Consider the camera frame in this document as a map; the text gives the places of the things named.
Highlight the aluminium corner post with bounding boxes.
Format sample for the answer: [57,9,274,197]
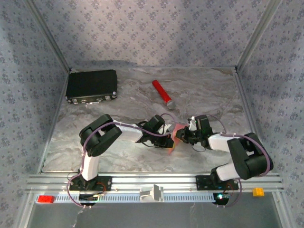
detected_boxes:
[236,0,283,72]
[23,0,72,72]

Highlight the small circuit board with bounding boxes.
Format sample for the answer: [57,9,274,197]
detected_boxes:
[213,192,230,206]
[78,193,100,206]

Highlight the red handle microphone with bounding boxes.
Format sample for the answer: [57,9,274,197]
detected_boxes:
[152,80,177,110]

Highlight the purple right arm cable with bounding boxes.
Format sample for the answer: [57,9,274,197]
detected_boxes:
[206,115,274,209]

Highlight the white slotted strip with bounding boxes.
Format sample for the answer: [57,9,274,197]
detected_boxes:
[35,192,230,204]

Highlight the pink paper sheet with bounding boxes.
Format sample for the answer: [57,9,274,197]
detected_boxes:
[167,123,190,156]

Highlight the aluminium side rail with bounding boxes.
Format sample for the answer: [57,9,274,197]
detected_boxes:
[38,70,71,174]
[234,67,262,148]

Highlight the grey metal bracket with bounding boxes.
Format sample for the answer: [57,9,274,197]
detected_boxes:
[139,184,165,203]

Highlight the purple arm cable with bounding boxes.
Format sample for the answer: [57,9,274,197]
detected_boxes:
[66,113,181,209]
[206,115,274,209]

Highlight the red toy brick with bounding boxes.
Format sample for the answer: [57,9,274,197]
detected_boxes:
[37,195,55,204]

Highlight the black hard case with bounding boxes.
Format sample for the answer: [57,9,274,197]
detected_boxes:
[65,69,119,105]

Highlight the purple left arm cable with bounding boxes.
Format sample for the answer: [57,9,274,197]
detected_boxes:
[66,113,181,209]

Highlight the aluminium mounting rail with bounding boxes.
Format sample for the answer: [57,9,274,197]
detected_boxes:
[26,173,285,193]

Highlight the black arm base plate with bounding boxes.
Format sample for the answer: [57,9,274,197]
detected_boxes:
[195,175,239,191]
[68,175,113,191]

